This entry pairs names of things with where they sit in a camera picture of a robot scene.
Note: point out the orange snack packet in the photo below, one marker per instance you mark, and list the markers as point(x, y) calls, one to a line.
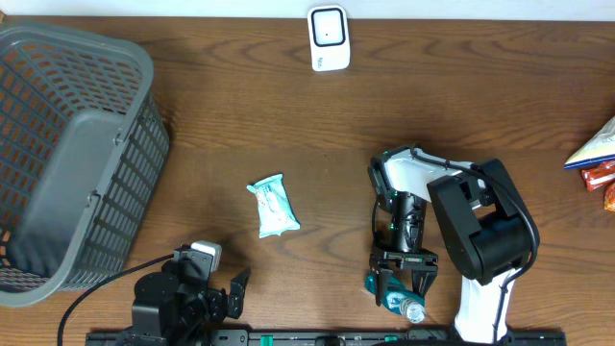
point(609, 198)

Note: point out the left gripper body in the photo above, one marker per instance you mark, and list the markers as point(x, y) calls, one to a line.
point(211, 305)

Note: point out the teal mouthwash bottle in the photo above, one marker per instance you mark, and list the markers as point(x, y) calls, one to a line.
point(402, 301)

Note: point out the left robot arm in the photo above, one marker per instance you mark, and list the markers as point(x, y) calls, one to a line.
point(172, 306)

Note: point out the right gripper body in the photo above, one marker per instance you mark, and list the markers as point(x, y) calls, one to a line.
point(404, 247)

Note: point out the grey plastic shopping basket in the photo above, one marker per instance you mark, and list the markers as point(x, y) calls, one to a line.
point(82, 149)

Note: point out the white barcode scanner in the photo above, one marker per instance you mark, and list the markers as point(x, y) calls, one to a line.
point(329, 39)

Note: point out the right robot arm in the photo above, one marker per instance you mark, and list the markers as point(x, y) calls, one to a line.
point(487, 231)

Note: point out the red chocolate bar wrapper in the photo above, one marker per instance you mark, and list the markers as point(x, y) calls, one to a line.
point(598, 176)

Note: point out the yellow snack bag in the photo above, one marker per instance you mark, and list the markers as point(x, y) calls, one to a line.
point(598, 149)

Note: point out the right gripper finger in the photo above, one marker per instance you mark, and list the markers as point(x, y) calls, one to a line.
point(422, 281)
point(380, 278)

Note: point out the light blue wet wipes pack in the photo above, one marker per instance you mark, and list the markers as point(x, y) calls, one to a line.
point(274, 210)

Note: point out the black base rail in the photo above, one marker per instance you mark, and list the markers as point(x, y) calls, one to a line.
point(428, 336)

